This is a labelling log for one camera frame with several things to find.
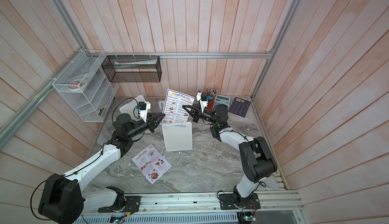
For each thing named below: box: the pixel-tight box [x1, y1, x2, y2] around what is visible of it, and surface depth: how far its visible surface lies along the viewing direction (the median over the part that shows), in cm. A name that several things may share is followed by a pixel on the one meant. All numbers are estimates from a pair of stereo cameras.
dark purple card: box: [228, 96, 252, 118], surface depth 117 cm
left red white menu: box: [131, 144, 172, 185], surface depth 88 cm
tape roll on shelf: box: [67, 78, 87, 92], surface depth 75 cm
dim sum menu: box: [160, 88, 196, 128], surface depth 76 cm
